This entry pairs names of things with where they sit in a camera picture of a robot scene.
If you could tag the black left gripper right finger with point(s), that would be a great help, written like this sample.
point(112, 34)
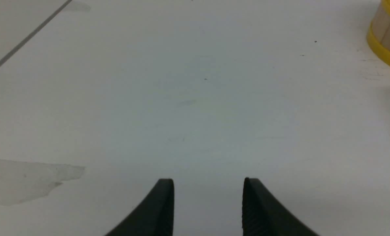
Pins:
point(264, 215)

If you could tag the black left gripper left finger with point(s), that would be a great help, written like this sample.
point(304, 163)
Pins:
point(154, 216)

